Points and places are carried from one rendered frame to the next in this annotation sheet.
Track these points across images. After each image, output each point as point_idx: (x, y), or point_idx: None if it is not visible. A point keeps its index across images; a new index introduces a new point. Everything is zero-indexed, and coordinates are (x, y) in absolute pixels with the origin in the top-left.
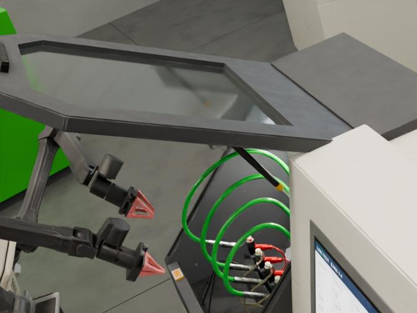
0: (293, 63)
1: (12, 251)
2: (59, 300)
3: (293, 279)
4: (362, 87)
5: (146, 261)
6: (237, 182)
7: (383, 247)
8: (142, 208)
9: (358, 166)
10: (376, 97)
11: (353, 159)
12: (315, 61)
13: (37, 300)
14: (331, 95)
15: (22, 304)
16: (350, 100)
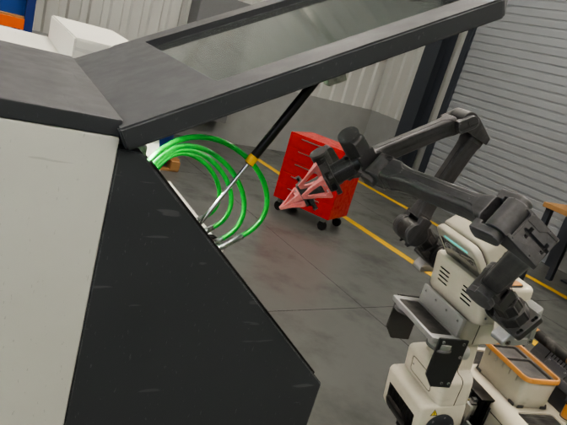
0: (83, 103)
1: (460, 238)
2: (424, 332)
3: None
4: (24, 61)
5: (294, 188)
6: (203, 146)
7: (121, 36)
8: (315, 194)
9: (106, 40)
10: (23, 55)
11: (106, 40)
12: (44, 89)
13: (453, 338)
14: (70, 72)
15: (407, 222)
16: (54, 64)
